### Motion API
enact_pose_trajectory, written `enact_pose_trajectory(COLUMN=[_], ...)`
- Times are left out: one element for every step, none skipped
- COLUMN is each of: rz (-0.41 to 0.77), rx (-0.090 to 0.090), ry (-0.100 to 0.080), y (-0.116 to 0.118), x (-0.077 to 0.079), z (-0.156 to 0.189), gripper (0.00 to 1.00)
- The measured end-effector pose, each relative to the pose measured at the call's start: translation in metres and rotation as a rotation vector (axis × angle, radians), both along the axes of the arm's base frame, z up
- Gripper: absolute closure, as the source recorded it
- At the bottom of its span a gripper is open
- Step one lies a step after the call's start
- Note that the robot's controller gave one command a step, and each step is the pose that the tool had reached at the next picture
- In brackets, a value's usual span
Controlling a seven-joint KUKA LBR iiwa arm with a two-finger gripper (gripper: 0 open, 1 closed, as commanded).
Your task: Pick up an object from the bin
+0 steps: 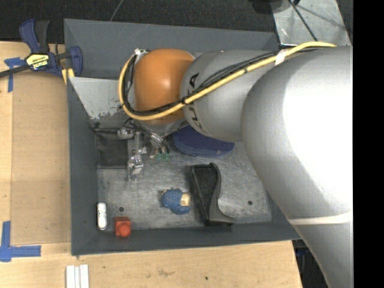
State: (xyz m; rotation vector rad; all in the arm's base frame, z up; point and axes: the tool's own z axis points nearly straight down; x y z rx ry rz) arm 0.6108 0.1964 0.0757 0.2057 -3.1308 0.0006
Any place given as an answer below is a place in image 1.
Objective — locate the dark grey square cloth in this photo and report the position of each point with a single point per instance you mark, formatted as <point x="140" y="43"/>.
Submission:
<point x="111" y="150"/>

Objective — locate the brown cardboard board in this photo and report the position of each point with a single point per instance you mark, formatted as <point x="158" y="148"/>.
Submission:
<point x="39" y="160"/>

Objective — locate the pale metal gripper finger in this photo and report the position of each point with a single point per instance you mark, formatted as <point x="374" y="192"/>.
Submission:
<point x="139" y="164"/>
<point x="132" y="166"/>

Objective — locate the black cylinder on white bracket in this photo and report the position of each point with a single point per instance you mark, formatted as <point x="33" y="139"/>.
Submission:
<point x="123" y="133"/>

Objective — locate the blue round flat cap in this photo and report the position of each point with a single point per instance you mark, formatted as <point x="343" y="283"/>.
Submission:
<point x="198" y="144"/>

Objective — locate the small white bottle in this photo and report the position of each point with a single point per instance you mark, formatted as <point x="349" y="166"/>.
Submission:
<point x="102" y="216"/>

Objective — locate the black wedge-shaped block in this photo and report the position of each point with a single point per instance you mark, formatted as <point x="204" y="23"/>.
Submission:
<point x="207" y="190"/>

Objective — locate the red block with round knob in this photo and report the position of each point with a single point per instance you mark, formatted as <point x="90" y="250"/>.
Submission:
<point x="123" y="226"/>

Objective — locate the grey metal bin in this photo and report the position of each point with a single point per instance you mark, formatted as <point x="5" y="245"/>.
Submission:
<point x="168" y="190"/>

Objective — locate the blue toy figure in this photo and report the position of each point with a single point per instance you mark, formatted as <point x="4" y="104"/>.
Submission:
<point x="174" y="201"/>

